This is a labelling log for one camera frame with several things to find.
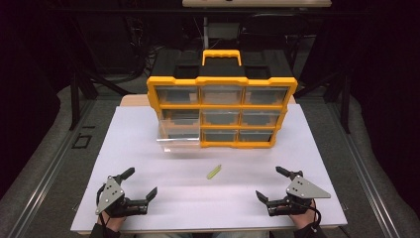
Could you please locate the person's right hand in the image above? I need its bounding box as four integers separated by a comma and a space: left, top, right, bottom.
289, 205, 317, 230

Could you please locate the small yellow-green plastic stick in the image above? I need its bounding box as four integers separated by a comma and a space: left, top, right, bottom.
206, 164, 223, 180

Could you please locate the grey metal floor rail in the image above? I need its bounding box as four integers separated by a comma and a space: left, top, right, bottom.
6, 98, 97, 238
329, 101, 401, 238

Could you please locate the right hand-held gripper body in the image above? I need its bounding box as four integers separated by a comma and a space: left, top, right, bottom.
265, 171, 332, 218

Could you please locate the black metal stand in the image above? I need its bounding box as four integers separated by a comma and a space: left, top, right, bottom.
66, 19, 134, 132
292, 65, 353, 135

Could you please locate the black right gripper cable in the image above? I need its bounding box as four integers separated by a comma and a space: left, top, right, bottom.
296, 197, 322, 232

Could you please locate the white table cover board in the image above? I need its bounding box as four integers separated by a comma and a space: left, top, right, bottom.
69, 103, 349, 233

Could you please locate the person's left hand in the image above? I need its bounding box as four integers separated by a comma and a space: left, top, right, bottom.
98, 213, 127, 233

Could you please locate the set of clear plastic drawers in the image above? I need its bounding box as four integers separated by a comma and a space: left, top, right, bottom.
156, 85, 289, 143

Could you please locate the grey metal pole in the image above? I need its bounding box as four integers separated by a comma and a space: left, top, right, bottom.
202, 16, 210, 52

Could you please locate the clear plastic organizer drawer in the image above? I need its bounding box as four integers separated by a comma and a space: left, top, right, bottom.
156, 118, 202, 154

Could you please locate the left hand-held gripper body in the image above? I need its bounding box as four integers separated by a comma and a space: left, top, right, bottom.
95, 175, 150, 219

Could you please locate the black tape square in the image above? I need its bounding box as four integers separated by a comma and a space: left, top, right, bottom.
71, 133, 93, 150

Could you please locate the yellow black drawer organizer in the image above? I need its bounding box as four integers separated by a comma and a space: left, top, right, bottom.
147, 49, 298, 150

